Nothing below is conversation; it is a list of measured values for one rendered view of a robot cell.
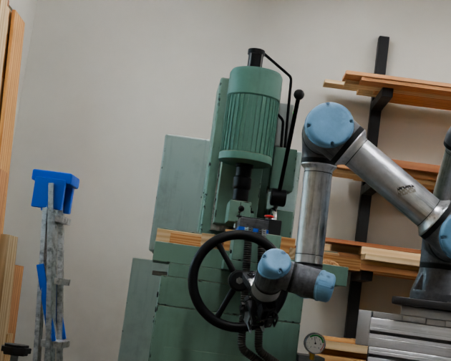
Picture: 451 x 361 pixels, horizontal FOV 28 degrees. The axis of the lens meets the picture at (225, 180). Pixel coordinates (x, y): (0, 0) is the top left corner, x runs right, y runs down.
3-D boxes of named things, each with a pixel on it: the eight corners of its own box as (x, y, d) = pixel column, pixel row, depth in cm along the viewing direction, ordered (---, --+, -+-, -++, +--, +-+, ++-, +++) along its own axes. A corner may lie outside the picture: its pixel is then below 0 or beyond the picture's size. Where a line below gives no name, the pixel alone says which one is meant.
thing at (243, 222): (238, 230, 266) (240, 211, 267) (235, 232, 277) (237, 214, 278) (281, 236, 267) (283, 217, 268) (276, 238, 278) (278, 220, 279)
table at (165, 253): (151, 258, 262) (154, 238, 263) (151, 262, 292) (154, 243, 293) (354, 286, 266) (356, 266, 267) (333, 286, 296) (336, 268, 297)
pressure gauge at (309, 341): (303, 359, 265) (306, 331, 266) (301, 358, 269) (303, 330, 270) (323, 362, 265) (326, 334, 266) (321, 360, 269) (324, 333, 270)
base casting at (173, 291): (155, 304, 270) (159, 273, 271) (155, 301, 327) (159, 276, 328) (301, 324, 273) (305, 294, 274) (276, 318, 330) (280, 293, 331)
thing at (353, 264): (169, 245, 288) (170, 232, 289) (168, 245, 290) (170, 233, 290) (359, 271, 292) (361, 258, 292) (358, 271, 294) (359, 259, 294)
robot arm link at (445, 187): (452, 117, 282) (419, 238, 310) (487, 121, 282) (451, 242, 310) (448, 99, 292) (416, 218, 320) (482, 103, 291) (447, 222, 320)
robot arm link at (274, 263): (291, 277, 216) (257, 267, 217) (282, 300, 225) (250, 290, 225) (298, 251, 221) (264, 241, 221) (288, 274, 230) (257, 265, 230)
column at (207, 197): (191, 280, 306) (219, 76, 315) (189, 281, 328) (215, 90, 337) (256, 289, 307) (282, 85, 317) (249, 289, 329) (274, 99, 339)
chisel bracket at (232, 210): (226, 225, 286) (230, 199, 287) (223, 228, 300) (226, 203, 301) (249, 228, 287) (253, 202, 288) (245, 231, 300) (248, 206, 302)
